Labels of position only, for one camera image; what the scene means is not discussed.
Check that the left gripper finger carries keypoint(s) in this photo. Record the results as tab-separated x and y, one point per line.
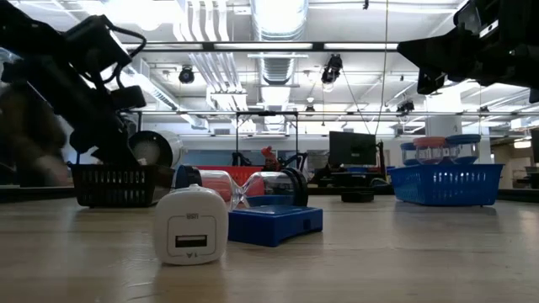
103	159
126	155

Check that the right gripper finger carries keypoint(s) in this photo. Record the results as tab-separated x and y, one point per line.
438	48

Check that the blue capped sand hourglass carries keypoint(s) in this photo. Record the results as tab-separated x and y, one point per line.
463	147
408	153

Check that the pink capped sand hourglass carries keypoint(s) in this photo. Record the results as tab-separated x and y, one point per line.
429	149

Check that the blue box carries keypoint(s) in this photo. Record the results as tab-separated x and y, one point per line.
273	225

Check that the black capped sand hourglass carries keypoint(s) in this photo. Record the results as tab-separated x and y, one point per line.
297	187

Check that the red background robot arm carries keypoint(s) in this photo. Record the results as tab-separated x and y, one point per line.
269	153

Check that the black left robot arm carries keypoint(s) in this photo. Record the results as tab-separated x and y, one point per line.
25	29

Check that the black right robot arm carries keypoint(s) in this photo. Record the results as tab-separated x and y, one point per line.
526	50

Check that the black plastic basket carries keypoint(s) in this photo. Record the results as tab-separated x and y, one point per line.
122	187

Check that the white cylindrical lamp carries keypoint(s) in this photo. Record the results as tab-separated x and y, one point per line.
162	147

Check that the black ceiling spotlight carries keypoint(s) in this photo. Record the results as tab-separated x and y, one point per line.
405	106
332	67
186	76

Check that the person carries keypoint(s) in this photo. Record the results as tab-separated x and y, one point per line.
29	139

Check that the white charger with black end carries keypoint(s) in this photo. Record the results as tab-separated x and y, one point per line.
189	227

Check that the red plastic basket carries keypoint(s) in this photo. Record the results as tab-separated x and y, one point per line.
242	174

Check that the black monitor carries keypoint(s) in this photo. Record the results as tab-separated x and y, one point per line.
351	148

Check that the blue plastic basket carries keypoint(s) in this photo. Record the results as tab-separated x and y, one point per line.
446	185

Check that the small black case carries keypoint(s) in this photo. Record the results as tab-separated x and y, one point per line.
357	197

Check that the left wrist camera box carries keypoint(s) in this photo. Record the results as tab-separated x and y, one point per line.
94	44

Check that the silver ventilation duct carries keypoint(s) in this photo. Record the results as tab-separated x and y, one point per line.
280	21

